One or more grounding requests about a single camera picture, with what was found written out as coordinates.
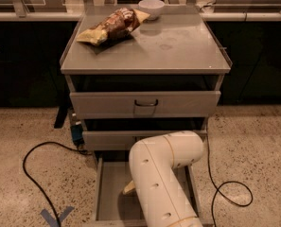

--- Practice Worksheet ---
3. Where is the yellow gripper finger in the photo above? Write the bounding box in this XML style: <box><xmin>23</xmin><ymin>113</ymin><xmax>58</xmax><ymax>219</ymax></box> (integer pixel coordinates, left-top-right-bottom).
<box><xmin>123</xmin><ymin>181</ymin><xmax>135</xmax><ymax>195</ymax></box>

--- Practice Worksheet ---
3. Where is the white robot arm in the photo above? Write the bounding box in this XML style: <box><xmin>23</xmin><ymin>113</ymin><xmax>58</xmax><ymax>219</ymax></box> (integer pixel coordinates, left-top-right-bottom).
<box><xmin>124</xmin><ymin>131</ymin><xmax>203</xmax><ymax>227</ymax></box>

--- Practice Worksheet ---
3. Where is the grey open bottom drawer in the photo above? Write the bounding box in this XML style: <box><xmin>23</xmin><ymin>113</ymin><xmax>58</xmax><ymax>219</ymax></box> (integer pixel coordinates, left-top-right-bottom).
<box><xmin>82</xmin><ymin>155</ymin><xmax>214</xmax><ymax>227</ymax></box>

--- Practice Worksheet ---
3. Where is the grey middle drawer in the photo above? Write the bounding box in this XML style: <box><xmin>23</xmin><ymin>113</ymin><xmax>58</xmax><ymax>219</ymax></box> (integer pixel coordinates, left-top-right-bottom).
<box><xmin>82</xmin><ymin>131</ymin><xmax>203</xmax><ymax>151</ymax></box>

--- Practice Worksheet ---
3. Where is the grey top drawer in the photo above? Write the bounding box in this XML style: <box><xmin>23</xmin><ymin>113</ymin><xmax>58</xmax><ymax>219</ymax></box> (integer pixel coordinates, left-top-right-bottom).
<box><xmin>70</xmin><ymin>91</ymin><xmax>220</xmax><ymax>119</ymax></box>

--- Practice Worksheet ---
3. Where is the long back counter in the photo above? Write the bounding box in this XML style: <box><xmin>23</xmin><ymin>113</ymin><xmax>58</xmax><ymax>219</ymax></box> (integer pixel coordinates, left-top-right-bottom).
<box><xmin>0</xmin><ymin>5</ymin><xmax>281</xmax><ymax>22</ymax></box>

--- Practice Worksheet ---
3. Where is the blue power adapter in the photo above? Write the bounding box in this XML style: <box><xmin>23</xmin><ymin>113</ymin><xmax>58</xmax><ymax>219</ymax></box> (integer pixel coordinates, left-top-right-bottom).
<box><xmin>70</xmin><ymin>124</ymin><xmax>84</xmax><ymax>146</ymax></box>

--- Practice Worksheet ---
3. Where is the blue tape floor mark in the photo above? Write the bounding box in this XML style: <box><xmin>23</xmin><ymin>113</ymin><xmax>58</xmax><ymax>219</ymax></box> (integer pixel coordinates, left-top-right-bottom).
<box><xmin>41</xmin><ymin>206</ymin><xmax>74</xmax><ymax>227</ymax></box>

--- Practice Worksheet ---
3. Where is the brown yellow chip bag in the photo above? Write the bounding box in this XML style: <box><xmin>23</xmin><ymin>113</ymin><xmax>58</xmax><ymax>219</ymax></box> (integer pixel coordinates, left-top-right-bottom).
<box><xmin>77</xmin><ymin>8</ymin><xmax>149</xmax><ymax>46</ymax></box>

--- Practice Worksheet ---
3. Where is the white bowl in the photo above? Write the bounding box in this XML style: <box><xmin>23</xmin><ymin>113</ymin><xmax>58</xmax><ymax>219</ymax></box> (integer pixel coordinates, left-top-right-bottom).
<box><xmin>138</xmin><ymin>0</ymin><xmax>165</xmax><ymax>20</ymax></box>

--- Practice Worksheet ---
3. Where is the black cable left floor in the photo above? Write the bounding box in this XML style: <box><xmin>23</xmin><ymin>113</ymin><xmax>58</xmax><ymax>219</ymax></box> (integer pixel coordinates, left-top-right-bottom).
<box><xmin>22</xmin><ymin>141</ymin><xmax>93</xmax><ymax>227</ymax></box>

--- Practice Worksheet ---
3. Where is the black cable floor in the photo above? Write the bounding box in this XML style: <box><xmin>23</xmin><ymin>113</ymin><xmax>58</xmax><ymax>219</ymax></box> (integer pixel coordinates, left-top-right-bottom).
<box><xmin>205</xmin><ymin>123</ymin><xmax>254</xmax><ymax>227</ymax></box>
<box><xmin>22</xmin><ymin>141</ymin><xmax>93</xmax><ymax>227</ymax></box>

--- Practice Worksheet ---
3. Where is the black cable right floor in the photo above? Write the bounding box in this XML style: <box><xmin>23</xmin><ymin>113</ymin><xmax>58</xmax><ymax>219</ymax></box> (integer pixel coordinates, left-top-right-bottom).
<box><xmin>205</xmin><ymin>123</ymin><xmax>254</xmax><ymax>227</ymax></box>

